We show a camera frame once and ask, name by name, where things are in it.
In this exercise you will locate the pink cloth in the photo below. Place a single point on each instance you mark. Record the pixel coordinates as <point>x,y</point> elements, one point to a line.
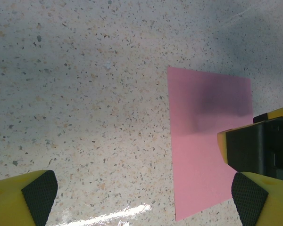
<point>198,160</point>

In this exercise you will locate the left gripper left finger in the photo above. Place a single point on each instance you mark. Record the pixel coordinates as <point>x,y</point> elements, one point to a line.
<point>11,202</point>

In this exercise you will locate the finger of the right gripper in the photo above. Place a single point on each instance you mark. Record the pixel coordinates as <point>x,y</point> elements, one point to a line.
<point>222,146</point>
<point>278,114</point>

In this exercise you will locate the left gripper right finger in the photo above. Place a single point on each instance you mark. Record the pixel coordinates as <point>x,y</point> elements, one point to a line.
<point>268,202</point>

